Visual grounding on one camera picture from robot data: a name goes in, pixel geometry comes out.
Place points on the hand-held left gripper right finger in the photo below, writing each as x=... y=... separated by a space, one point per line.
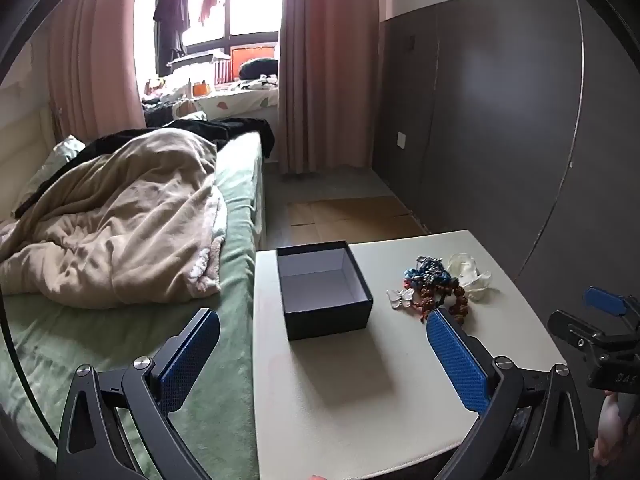
x=457 y=365

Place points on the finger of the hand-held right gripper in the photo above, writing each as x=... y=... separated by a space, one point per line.
x=602 y=300
x=572 y=329

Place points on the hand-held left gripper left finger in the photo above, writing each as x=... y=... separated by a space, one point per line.
x=187 y=360

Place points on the translucent white bangle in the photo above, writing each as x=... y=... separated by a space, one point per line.
x=470 y=272

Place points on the black gift box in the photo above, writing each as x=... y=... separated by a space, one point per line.
x=330 y=315

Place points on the person's right hand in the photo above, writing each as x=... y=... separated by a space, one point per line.
x=607 y=425

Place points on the beige blanket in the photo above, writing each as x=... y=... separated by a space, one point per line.
x=125 y=220

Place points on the bed with green sheet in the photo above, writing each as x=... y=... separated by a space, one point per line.
x=235 y=200

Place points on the flattened cardboard sheet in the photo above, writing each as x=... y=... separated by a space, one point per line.
x=345 y=215

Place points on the black garment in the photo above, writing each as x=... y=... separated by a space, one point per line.
x=235 y=127

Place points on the green pillow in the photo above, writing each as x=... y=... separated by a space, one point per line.
x=62 y=155

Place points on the white leaf-print bedding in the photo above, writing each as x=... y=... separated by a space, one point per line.
x=235 y=102

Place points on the cream headboard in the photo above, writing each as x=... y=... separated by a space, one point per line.
x=20 y=150

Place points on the black cushion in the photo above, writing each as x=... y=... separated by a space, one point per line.
x=257 y=66

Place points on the narrow pink curtain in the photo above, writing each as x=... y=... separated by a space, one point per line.
x=95 y=60

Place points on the wide pink curtain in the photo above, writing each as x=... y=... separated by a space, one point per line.
x=325 y=60

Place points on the hanging dark clothes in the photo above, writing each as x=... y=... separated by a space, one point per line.
x=172 y=15

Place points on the white wall socket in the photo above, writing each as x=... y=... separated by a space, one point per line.
x=401 y=140

